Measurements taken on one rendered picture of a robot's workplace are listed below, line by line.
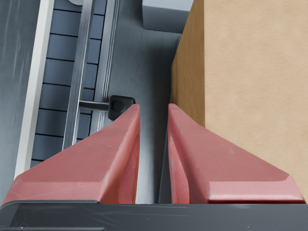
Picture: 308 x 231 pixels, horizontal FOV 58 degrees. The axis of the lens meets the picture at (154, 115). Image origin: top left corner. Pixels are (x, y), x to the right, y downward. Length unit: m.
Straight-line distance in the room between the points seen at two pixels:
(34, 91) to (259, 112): 0.31
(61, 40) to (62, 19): 0.03
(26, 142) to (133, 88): 0.19
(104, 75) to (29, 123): 0.13
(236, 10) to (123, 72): 0.31
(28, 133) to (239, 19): 0.31
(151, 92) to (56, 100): 0.15
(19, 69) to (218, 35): 0.40
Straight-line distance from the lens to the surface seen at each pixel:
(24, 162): 0.42
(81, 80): 0.35
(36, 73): 0.42
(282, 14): 0.21
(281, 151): 0.20
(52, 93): 0.45
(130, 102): 0.33
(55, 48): 0.46
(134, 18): 0.51
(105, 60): 0.44
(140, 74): 0.48
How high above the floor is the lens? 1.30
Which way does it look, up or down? 86 degrees down
